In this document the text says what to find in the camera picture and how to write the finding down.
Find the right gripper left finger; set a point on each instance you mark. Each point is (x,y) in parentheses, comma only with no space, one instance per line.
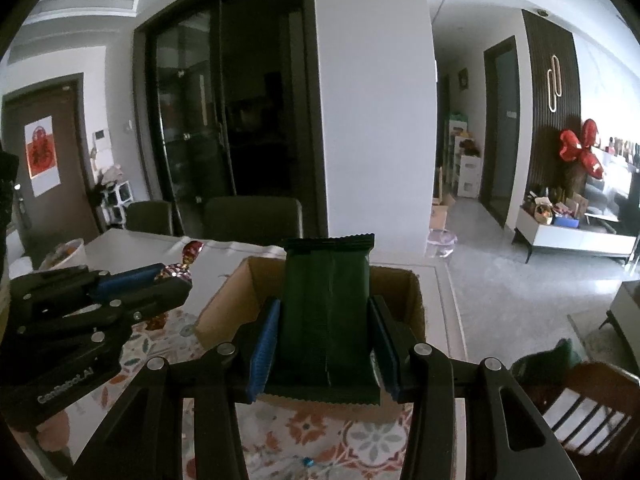
(141,435)

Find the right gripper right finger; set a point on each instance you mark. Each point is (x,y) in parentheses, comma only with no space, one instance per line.
(505,436)

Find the red candy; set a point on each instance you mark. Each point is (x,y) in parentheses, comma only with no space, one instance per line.
(182,269)

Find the dark green snack packet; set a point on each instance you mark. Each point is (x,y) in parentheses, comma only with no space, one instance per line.
(324,339)

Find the dark green garment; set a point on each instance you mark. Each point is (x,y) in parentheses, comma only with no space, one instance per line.
(546,368)

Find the brown wooden chair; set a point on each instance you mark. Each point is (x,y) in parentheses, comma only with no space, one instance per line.
(593,411)

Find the patterned table runner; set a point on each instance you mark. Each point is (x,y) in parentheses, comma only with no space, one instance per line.
(278,443)

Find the dark upholstered chair left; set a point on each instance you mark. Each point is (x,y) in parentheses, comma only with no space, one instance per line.
(149,216)

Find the dark upholstered chair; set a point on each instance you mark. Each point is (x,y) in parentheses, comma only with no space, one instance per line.
(149,216)
(254,220)

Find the red fu door poster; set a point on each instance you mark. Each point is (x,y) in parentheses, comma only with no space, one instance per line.
(41,157)

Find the brown cardboard box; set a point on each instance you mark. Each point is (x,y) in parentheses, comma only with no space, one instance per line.
(256,280)

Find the dark upholstered chair right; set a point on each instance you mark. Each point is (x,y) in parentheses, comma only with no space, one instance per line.
(254,220)

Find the white tv console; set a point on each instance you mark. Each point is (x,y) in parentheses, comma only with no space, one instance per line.
(550,238)

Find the white storage drawers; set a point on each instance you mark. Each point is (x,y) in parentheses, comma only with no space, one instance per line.
(463,164)

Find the red foil balloon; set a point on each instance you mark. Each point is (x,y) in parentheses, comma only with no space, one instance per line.
(576,148)

